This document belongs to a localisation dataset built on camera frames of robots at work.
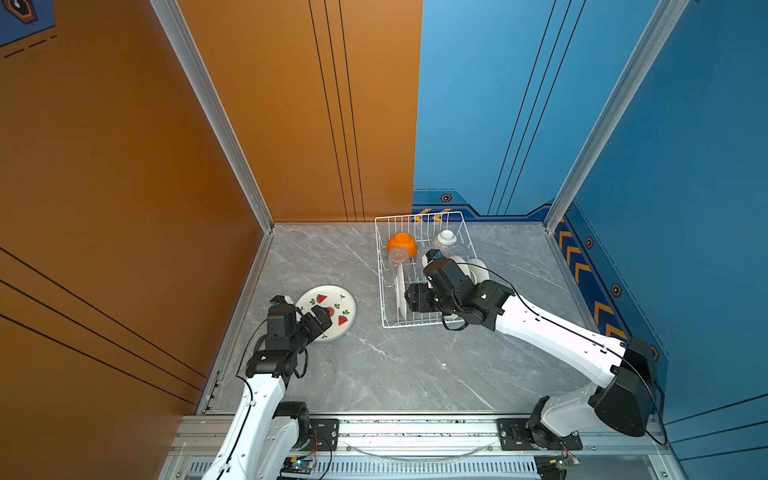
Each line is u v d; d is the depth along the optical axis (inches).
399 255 38.0
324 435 29.1
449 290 22.4
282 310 24.8
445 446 28.5
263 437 18.5
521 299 20.1
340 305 38.1
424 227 49.6
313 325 28.6
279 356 22.5
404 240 41.8
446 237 41.7
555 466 27.6
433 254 27.3
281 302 28.9
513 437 28.5
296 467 27.7
